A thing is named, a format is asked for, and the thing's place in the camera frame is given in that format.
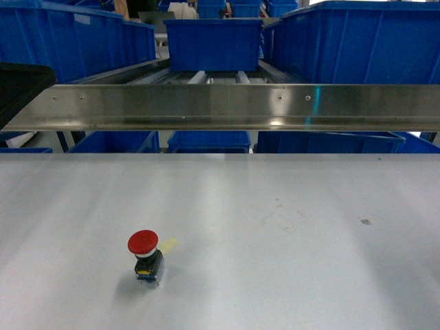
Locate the red emergency stop push button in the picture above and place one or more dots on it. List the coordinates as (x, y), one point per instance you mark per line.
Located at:
(143, 245)

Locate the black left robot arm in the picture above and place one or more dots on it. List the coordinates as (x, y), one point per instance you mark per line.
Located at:
(20, 84)

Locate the blue bin lower centre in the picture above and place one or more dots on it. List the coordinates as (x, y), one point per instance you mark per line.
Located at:
(209, 142)

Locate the blue bin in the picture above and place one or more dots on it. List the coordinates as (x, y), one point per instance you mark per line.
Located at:
(75, 41)
(327, 142)
(209, 142)
(214, 45)
(119, 142)
(357, 42)

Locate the blue bin lower right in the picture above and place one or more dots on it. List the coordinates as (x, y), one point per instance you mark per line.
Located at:
(327, 142)

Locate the yellow tape scrap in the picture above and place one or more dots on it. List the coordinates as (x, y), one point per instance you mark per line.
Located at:
(167, 245)

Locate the blue bin upper centre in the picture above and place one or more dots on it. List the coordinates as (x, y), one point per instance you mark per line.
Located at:
(214, 45)

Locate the blue bin lower left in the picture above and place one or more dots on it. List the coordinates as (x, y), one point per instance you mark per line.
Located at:
(119, 142)

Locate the blue bin upper right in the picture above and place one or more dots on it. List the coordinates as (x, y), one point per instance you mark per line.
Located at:
(357, 42)

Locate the blue bin upper left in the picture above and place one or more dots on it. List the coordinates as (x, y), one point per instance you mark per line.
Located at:
(75, 41)

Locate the stainless steel shelf rail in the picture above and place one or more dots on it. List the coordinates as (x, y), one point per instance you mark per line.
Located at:
(236, 107)

